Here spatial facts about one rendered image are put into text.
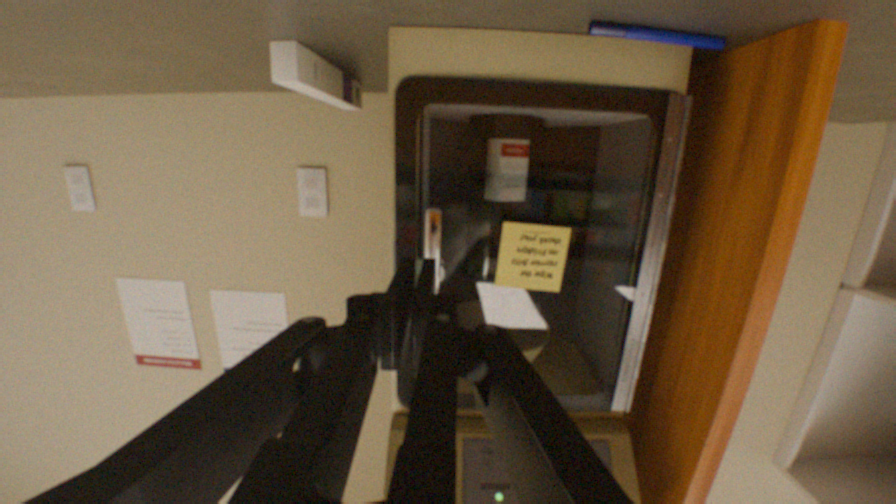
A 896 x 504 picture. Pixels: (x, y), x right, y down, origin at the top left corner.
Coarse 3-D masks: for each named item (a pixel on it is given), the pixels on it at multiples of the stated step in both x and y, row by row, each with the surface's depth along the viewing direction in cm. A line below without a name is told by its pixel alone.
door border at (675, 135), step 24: (672, 96) 34; (672, 120) 35; (672, 144) 35; (672, 168) 36; (672, 192) 37; (648, 240) 38; (648, 264) 39; (648, 288) 40; (648, 312) 40; (624, 360) 43; (624, 384) 43; (624, 408) 45
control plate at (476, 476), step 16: (464, 448) 43; (480, 448) 43; (496, 448) 43; (608, 448) 43; (464, 464) 42; (480, 464) 42; (496, 464) 42; (608, 464) 42; (464, 480) 41; (480, 480) 41; (496, 480) 41; (464, 496) 40; (480, 496) 40; (512, 496) 40
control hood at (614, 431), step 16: (400, 416) 46; (400, 432) 44; (464, 432) 44; (480, 432) 44; (592, 432) 44; (608, 432) 44; (624, 432) 44; (624, 448) 43; (624, 464) 42; (624, 480) 41; (384, 496) 40
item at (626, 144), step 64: (448, 128) 35; (512, 128) 35; (576, 128) 35; (640, 128) 35; (448, 192) 37; (512, 192) 37; (576, 192) 37; (640, 192) 37; (448, 256) 39; (576, 256) 39; (640, 256) 39; (512, 320) 41; (576, 320) 41; (576, 384) 44
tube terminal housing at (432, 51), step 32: (416, 32) 34; (448, 32) 34; (480, 32) 34; (512, 32) 34; (544, 32) 34; (416, 64) 35; (448, 64) 35; (480, 64) 35; (512, 64) 35; (544, 64) 35; (576, 64) 35; (608, 64) 35; (640, 64) 34; (672, 64) 34; (480, 416) 47; (576, 416) 46; (608, 416) 46
